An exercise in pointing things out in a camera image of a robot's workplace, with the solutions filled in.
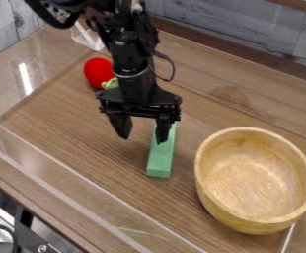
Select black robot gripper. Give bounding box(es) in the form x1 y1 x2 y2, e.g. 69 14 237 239
97 70 182 144

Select green rectangular block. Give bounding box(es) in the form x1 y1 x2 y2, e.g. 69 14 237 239
146 124 177 179

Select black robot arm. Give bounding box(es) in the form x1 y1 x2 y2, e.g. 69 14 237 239
25 0 182 143

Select light brown wooden bowl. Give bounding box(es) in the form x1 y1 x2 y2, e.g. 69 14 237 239
194 126 306 235

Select red plush strawberry toy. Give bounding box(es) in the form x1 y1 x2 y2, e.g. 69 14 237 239
83 57 120 90

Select clear acrylic corner bracket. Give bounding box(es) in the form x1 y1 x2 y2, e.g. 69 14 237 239
70 21 105 51

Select black metal table frame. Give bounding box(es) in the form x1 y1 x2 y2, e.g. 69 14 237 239
14 206 67 253

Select black cable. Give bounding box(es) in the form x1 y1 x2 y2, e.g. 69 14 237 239
0 222 30 253

